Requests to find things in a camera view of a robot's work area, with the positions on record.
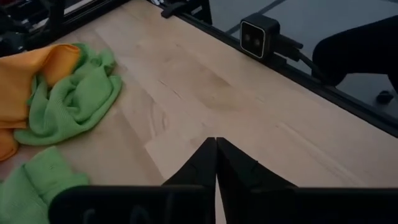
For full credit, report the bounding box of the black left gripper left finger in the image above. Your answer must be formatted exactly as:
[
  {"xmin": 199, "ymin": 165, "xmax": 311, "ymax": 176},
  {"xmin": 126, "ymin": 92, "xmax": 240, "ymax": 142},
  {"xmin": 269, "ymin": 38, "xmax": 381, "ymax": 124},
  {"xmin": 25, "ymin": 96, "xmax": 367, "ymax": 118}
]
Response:
[{"xmin": 163, "ymin": 136, "xmax": 217, "ymax": 187}]

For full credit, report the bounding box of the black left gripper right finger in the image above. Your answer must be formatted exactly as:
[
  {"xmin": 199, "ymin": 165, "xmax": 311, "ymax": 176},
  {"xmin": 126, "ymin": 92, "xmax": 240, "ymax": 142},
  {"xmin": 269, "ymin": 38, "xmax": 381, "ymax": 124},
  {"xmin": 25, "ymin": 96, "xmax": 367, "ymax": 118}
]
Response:
[{"xmin": 216, "ymin": 136, "xmax": 297, "ymax": 189}]

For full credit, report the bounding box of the green microfiber towel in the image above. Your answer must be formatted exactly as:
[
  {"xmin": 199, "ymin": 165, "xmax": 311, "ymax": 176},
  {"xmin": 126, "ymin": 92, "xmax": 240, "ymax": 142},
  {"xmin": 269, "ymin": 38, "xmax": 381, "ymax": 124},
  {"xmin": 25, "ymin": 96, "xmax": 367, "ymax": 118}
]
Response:
[
  {"xmin": 14, "ymin": 42, "xmax": 123, "ymax": 146},
  {"xmin": 0, "ymin": 146, "xmax": 90, "ymax": 224}
]

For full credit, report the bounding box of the orange microfiber towel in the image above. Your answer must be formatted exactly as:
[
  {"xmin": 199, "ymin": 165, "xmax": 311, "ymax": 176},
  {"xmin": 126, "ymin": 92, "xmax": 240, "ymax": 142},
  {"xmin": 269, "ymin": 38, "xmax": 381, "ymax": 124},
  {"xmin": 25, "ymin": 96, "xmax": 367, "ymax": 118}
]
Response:
[{"xmin": 0, "ymin": 43, "xmax": 82, "ymax": 162}]

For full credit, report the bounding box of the black chair caster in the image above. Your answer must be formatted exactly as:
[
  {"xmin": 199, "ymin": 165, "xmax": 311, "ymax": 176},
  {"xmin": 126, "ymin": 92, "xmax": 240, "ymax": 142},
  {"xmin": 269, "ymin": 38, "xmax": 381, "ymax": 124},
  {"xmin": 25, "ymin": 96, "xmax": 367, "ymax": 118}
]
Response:
[{"xmin": 376, "ymin": 90, "xmax": 395, "ymax": 105}]

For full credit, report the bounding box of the black camera cable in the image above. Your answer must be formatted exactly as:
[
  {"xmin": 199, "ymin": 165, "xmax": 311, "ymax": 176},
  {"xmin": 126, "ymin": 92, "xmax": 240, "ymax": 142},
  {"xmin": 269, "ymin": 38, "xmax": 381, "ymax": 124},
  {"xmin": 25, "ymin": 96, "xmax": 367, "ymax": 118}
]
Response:
[{"xmin": 275, "ymin": 34, "xmax": 330, "ymax": 83}]

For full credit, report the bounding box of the black stereo camera box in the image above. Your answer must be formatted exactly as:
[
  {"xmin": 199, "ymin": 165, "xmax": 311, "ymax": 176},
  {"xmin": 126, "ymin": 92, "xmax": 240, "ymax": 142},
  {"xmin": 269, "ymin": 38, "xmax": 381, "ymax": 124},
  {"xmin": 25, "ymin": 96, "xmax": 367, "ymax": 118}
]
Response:
[{"xmin": 239, "ymin": 12, "xmax": 281, "ymax": 60}]

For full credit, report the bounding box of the black table edge bracket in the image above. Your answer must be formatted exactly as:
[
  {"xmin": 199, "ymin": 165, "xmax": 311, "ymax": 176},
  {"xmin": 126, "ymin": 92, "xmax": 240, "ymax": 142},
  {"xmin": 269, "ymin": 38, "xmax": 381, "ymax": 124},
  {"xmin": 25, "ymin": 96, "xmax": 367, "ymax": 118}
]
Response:
[{"xmin": 160, "ymin": 0, "xmax": 213, "ymax": 26}]

